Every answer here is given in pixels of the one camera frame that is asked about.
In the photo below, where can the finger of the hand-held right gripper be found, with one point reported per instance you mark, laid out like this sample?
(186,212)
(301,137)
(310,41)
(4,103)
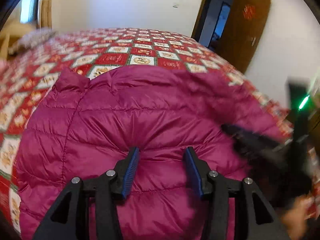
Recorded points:
(250,138)

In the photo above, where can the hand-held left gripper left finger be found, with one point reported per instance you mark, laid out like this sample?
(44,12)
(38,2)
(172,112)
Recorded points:
(130,172)

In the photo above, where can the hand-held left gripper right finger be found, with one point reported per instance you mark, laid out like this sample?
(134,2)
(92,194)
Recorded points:
(193,172)

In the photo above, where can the magenta puffer jacket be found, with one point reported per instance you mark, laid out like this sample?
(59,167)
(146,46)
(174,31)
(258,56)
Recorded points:
(125,110)

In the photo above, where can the person's right hand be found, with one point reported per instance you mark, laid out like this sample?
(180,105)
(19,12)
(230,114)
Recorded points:
(297,217)

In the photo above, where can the brown wooden door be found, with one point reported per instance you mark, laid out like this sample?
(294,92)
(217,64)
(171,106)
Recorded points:
(245,37)

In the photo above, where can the red checkered printed bedspread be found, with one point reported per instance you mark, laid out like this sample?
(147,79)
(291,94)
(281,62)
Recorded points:
(112,58)

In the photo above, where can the red paper door decoration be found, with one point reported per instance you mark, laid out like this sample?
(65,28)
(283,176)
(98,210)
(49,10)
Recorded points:
(249,11)

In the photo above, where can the striped pillow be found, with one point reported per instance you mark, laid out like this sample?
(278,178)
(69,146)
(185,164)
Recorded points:
(32,38)

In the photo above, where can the cream wooden bed headboard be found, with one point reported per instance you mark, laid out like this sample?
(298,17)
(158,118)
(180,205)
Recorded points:
(6,42)

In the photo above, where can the narrow beige patterned curtain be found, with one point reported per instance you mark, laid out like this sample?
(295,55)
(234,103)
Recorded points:
(46,10)

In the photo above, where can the window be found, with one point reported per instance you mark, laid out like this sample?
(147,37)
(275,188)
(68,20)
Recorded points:
(28,7)

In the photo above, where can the brown door frame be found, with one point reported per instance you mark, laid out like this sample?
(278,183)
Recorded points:
(200,12)

